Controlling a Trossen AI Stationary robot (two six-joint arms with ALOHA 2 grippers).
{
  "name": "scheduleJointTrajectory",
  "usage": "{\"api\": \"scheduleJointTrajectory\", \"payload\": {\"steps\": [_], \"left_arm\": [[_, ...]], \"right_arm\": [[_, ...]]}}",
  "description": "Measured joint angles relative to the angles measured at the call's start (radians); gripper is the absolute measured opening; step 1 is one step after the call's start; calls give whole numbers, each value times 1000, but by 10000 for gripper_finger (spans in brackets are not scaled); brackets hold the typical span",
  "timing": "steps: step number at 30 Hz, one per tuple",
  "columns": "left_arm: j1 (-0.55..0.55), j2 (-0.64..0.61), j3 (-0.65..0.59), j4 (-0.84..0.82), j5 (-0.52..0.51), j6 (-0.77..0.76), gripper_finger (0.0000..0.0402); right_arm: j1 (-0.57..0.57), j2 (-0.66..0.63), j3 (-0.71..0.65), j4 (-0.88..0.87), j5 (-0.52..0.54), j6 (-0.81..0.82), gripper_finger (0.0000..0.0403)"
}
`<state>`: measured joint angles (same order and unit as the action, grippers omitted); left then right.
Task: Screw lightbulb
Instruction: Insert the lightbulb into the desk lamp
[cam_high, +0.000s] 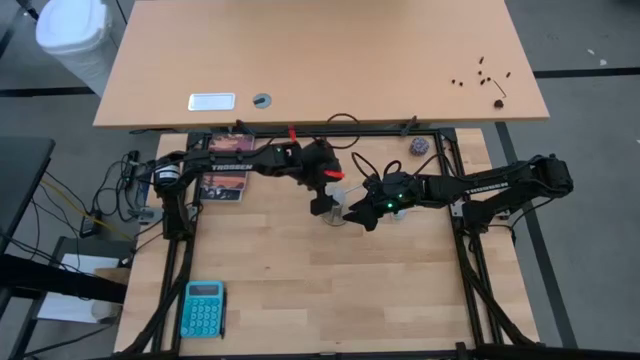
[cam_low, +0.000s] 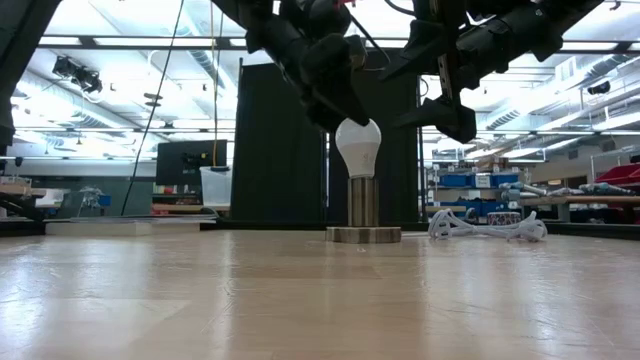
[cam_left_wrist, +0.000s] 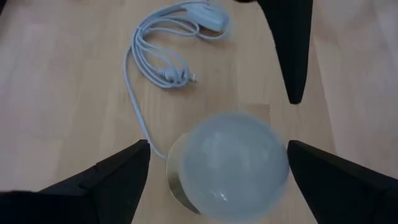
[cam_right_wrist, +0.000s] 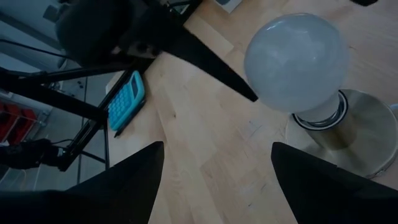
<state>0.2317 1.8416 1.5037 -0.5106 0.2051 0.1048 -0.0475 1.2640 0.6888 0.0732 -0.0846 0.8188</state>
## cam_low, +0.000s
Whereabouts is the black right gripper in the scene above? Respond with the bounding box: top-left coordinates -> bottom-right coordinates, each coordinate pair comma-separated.
378,0 -> 511,145

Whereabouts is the brass lamp socket wooden base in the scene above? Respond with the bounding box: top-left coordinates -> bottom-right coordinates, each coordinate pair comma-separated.
325,175 -> 403,245

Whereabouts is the white LED lightbulb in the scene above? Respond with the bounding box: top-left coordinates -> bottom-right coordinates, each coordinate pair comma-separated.
334,118 -> 383,180

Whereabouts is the black ceiling-hung camera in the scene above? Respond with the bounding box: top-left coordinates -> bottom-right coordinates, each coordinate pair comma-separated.
52,55 -> 104,95

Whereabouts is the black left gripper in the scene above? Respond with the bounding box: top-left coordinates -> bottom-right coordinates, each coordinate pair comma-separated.
247,0 -> 371,132

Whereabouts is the wooden shelf board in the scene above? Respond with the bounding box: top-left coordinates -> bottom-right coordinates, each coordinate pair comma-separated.
0,177 -> 49,199

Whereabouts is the clear plastic storage bin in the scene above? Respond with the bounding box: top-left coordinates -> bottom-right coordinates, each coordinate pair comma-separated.
199,166 -> 234,207

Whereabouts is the black aluminium table frame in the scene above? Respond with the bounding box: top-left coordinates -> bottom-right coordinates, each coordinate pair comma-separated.
0,217 -> 640,238

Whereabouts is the white lamp power cord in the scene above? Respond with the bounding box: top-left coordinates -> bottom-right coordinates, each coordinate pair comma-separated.
427,208 -> 549,243

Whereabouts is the wooden workbench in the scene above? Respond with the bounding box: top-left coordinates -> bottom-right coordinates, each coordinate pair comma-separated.
519,195 -> 640,222

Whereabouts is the red storage bin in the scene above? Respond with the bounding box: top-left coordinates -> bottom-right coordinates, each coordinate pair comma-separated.
594,163 -> 640,186

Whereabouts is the black computer monitor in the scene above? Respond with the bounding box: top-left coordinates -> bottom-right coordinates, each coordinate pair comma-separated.
155,139 -> 229,187

